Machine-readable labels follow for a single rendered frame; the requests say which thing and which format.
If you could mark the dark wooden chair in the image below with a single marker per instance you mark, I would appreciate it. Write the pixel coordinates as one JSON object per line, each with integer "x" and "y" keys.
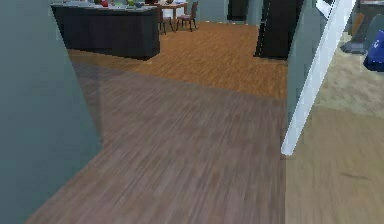
{"x": 164, "y": 20}
{"x": 188, "y": 16}

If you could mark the blue trash can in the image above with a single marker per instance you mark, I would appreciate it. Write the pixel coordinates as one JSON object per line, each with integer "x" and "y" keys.
{"x": 376, "y": 53}

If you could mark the brown wooden dining table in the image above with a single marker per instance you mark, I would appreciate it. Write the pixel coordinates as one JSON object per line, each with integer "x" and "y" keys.
{"x": 174, "y": 7}

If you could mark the dark kitchen counter cabinet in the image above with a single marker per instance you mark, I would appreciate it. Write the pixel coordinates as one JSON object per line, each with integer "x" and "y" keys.
{"x": 110, "y": 30}

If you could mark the green apple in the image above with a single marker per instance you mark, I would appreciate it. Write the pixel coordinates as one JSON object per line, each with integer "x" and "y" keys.
{"x": 131, "y": 2}

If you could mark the white room door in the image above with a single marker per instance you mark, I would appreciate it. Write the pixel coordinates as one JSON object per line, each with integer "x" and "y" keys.
{"x": 315, "y": 75}

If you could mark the red apple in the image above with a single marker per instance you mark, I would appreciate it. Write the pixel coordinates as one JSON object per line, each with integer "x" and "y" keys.
{"x": 104, "y": 3}

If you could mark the grey armchair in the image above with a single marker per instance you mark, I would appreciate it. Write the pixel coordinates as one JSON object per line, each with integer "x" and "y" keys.
{"x": 361, "y": 31}

